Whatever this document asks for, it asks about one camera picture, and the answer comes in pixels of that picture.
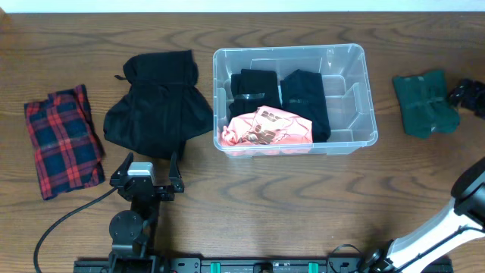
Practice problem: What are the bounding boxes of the black cable on table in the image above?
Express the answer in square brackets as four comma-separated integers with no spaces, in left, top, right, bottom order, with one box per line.
[33,185,119,273]

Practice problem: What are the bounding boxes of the clear plastic storage bin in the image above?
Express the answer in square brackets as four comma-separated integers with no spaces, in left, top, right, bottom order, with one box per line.
[213,43,378,158]

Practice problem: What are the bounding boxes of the pink printed shirt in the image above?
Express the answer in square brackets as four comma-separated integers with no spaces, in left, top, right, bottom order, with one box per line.
[221,106,313,146]

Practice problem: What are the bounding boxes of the dark green cloth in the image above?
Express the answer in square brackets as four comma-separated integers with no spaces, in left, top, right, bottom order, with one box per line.
[393,70,460,139]

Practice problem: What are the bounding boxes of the large black garment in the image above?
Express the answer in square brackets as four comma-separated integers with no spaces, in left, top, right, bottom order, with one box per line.
[103,50,214,159]

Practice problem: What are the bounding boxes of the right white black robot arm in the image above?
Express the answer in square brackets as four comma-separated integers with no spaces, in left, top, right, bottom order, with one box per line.
[359,71,484,272]

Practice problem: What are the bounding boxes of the black cloth with band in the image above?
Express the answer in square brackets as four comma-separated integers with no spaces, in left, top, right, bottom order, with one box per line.
[229,69,281,118]

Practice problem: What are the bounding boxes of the black mounting rail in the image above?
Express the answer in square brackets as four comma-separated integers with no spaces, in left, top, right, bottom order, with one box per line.
[73,256,454,273]

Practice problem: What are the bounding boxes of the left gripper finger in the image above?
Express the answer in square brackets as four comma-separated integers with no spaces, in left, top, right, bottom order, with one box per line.
[117,152,133,177]
[169,152,181,185]

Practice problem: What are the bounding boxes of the dark navy cloth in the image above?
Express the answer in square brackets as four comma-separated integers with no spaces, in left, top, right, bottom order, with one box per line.
[280,70,331,143]

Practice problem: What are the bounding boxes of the red blue plaid cloth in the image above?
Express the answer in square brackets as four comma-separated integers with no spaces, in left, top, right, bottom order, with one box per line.
[24,84,105,200]

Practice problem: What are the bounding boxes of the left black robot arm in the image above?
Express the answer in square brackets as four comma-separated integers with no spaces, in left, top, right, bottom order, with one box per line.
[108,152,185,272]

